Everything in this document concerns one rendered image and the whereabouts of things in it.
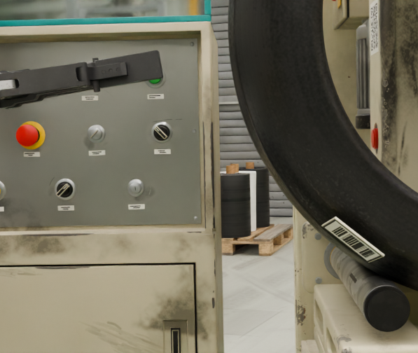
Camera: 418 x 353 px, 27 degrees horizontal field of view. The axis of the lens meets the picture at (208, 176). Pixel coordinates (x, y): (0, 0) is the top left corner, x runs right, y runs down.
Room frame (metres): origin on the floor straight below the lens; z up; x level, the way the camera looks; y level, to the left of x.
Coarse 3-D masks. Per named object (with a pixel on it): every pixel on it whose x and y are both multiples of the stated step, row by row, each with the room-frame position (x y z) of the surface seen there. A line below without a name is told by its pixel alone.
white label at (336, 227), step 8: (328, 224) 0.85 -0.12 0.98; (336, 224) 0.84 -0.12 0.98; (344, 224) 0.83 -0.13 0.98; (336, 232) 0.86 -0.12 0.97; (344, 232) 0.84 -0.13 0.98; (352, 232) 0.83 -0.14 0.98; (344, 240) 0.86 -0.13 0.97; (352, 240) 0.85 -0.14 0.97; (360, 240) 0.84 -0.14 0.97; (352, 248) 0.86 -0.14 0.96; (360, 248) 0.85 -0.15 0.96; (368, 248) 0.84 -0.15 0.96; (376, 248) 0.83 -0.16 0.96; (368, 256) 0.85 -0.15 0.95; (376, 256) 0.84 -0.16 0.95
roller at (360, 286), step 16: (336, 256) 1.13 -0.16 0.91; (336, 272) 1.12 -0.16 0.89; (352, 272) 0.98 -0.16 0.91; (368, 272) 0.93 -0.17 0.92; (352, 288) 0.94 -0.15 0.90; (368, 288) 0.87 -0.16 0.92; (384, 288) 0.84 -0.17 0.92; (368, 304) 0.84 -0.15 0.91; (384, 304) 0.84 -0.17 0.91; (400, 304) 0.84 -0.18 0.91; (368, 320) 0.84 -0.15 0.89; (384, 320) 0.84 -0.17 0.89; (400, 320) 0.84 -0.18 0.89
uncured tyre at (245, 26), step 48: (240, 0) 0.87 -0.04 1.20; (288, 0) 0.84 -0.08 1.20; (240, 48) 0.87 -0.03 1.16; (288, 48) 0.84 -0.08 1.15; (240, 96) 0.89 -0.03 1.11; (288, 96) 0.84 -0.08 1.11; (336, 96) 0.83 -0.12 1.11; (288, 144) 0.85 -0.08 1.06; (336, 144) 0.83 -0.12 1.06; (288, 192) 0.89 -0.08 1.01; (336, 192) 0.84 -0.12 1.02; (384, 192) 0.83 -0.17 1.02; (336, 240) 0.88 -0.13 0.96; (384, 240) 0.84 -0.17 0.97
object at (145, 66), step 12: (96, 60) 0.96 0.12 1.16; (108, 60) 0.96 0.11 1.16; (120, 60) 0.96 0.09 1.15; (132, 60) 0.96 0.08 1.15; (144, 60) 0.96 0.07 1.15; (156, 60) 0.96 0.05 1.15; (132, 72) 0.96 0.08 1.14; (144, 72) 0.96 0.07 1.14; (156, 72) 0.96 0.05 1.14; (108, 84) 0.96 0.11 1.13; (120, 84) 0.96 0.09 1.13
